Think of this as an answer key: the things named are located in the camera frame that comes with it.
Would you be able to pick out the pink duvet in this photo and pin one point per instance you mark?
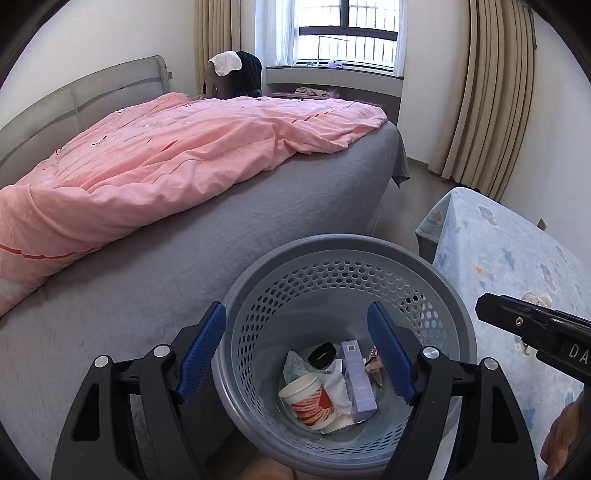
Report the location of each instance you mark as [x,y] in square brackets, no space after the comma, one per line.
[161,147]

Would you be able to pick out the grey perforated plastic basket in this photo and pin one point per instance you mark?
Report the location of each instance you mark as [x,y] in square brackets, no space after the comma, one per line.
[323,286]

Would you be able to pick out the white sheer curtain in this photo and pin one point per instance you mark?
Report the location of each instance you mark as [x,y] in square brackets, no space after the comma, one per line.
[277,32]

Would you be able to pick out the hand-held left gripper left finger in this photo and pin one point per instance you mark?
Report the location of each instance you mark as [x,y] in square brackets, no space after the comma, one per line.
[203,350]

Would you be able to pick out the black round lid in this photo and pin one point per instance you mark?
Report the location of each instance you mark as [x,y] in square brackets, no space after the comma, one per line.
[322,355]

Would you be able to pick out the white cloth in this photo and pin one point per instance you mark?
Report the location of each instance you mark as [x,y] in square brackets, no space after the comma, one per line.
[224,62]

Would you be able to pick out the small purple toy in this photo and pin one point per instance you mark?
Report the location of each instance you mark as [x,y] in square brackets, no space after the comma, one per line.
[337,64]

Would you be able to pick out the white tissue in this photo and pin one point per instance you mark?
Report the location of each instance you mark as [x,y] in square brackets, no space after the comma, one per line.
[339,387]

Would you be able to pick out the beige red snack wrapper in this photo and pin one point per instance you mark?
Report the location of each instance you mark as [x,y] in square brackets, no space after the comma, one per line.
[375,369]

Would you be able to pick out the grey window sill desk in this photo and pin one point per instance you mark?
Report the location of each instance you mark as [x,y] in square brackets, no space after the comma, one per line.
[360,83]

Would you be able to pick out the small crumpled paper scrap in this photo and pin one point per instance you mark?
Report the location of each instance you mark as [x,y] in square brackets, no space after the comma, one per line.
[538,297]

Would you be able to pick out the dark jacket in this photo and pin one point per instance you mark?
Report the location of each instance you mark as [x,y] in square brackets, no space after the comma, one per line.
[249,74]

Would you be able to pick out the grey bed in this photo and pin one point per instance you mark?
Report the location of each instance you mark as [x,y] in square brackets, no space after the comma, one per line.
[184,277]

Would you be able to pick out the beige curtain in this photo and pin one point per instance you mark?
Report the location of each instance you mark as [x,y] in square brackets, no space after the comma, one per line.
[221,27]
[489,92]

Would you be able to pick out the person's right hand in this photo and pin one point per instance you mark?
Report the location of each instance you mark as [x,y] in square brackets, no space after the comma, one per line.
[565,434]

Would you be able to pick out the pile of clothes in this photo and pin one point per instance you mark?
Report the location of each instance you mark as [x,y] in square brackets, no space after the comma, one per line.
[316,92]

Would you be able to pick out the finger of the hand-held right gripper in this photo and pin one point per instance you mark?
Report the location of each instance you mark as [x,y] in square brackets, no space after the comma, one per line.
[517,316]

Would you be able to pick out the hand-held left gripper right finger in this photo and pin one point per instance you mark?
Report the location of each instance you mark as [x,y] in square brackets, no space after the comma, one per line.
[390,350]

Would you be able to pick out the dark framed window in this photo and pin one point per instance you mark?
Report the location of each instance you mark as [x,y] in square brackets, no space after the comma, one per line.
[351,27]

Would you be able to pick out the red patterned paper cup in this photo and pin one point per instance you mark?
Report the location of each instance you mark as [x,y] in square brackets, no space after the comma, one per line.
[309,401]

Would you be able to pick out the light purple carton box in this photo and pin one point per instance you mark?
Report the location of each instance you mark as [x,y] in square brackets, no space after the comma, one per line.
[360,378]

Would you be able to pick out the grey headboard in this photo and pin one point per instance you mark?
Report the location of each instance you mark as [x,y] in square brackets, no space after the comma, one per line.
[69,101]

